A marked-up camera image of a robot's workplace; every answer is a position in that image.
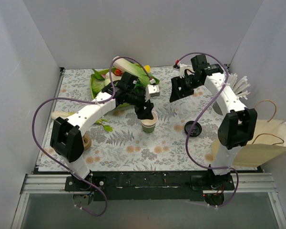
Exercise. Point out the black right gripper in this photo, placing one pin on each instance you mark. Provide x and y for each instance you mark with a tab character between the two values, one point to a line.
181	84

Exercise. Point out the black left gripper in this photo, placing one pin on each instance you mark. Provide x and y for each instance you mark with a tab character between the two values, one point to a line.
143	107

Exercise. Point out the green paper coffee cup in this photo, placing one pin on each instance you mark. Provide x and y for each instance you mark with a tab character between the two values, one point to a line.
148	125

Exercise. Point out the black plastic cup lid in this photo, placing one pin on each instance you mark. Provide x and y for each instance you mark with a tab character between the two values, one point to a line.
195	131

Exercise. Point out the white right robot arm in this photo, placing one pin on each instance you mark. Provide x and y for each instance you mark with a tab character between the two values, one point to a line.
238	124

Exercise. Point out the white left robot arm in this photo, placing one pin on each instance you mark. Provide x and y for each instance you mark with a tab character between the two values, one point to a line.
67	133

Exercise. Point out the napa cabbage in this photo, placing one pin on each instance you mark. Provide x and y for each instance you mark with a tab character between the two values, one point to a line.
125	66

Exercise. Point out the floral table mat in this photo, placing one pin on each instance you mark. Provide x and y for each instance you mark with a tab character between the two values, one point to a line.
168	147

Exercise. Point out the yellow pepper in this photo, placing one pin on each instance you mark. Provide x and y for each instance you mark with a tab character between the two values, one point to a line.
147	68

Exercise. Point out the white bok choy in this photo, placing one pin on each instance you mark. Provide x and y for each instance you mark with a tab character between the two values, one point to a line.
107	80

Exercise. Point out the red orange pepper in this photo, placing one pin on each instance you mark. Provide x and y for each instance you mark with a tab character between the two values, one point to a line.
117	72

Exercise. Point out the white wrapped straws bundle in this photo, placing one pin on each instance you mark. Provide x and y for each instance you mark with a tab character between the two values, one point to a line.
239	86

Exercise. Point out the green vegetable tray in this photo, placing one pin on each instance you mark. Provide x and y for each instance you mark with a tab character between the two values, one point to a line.
98	77

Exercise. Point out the brown cardboard cup carrier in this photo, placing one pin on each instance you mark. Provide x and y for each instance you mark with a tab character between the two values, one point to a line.
87	142

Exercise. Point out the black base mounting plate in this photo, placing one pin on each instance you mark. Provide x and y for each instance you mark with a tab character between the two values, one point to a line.
145	185

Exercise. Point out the green celery stalks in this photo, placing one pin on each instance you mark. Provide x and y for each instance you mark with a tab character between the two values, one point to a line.
103	122

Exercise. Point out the brown paper bag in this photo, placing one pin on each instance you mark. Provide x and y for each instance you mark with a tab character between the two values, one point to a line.
269	141

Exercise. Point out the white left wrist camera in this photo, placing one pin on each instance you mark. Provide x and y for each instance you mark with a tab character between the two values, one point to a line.
151	91

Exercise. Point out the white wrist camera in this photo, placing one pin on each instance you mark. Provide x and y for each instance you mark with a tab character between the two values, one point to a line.
151	91
181	68

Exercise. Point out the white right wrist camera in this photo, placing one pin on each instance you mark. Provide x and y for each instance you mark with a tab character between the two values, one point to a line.
181	68

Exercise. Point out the aluminium frame rail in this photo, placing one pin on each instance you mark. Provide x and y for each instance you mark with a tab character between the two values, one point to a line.
47	184

